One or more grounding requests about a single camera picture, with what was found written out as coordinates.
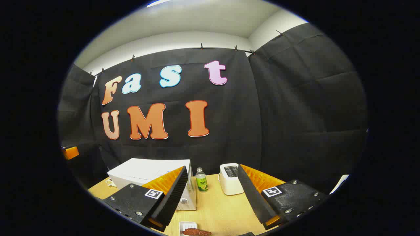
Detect brown meat piece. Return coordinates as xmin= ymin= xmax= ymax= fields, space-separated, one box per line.
xmin=182 ymin=228 xmax=212 ymax=236

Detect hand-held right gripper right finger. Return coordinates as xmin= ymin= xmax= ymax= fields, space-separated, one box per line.
xmin=237 ymin=164 xmax=329 ymax=230

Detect white microwave oven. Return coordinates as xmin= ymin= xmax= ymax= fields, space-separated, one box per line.
xmin=107 ymin=158 xmax=197 ymax=211

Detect white toaster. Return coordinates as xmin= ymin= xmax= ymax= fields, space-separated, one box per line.
xmin=218 ymin=163 xmax=245 ymax=196

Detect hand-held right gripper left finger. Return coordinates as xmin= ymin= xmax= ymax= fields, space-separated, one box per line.
xmin=101 ymin=166 xmax=189 ymax=232

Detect green label drink bottle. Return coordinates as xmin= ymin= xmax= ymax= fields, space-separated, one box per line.
xmin=195 ymin=167 xmax=208 ymax=192

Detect small white plate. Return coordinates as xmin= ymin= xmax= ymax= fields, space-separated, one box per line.
xmin=179 ymin=221 xmax=198 ymax=236

